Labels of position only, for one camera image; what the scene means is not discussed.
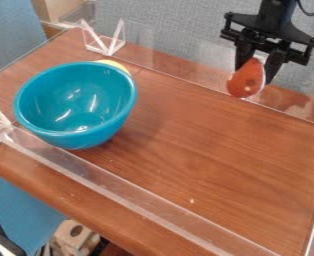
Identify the white block with hole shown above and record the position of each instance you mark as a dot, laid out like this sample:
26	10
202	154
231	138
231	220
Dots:
74	239

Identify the brown and white toy mushroom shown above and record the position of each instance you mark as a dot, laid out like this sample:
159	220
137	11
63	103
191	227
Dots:
247	81

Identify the blue bowl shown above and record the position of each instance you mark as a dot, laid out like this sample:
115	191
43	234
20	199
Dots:
75	104

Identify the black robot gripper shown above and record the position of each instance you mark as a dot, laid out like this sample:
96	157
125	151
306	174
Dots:
269	32

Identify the clear acrylic front barrier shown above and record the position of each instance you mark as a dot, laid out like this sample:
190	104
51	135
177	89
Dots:
197	229

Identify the yellow object behind bowl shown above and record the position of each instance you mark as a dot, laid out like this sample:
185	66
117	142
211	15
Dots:
115	64

